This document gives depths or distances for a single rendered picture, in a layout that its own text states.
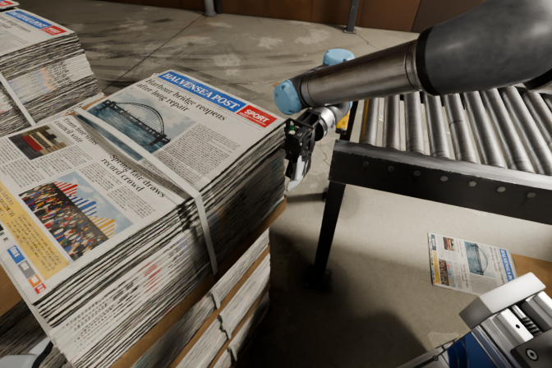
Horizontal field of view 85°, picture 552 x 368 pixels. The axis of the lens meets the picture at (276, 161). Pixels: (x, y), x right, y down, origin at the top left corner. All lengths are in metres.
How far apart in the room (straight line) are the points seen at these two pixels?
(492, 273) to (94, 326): 1.62
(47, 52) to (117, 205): 0.59
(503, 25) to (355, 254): 1.28
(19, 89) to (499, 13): 0.90
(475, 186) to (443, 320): 0.79
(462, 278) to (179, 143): 1.47
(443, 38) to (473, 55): 0.04
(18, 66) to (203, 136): 0.55
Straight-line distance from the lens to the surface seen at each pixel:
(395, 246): 1.66
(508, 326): 0.72
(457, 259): 1.73
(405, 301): 1.54
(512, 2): 0.47
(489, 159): 0.96
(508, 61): 0.45
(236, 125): 0.45
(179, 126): 0.48
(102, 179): 0.43
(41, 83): 0.92
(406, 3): 3.93
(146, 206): 0.37
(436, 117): 1.04
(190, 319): 0.67
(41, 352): 0.59
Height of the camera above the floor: 1.34
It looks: 44 degrees down
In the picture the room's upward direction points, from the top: straight up
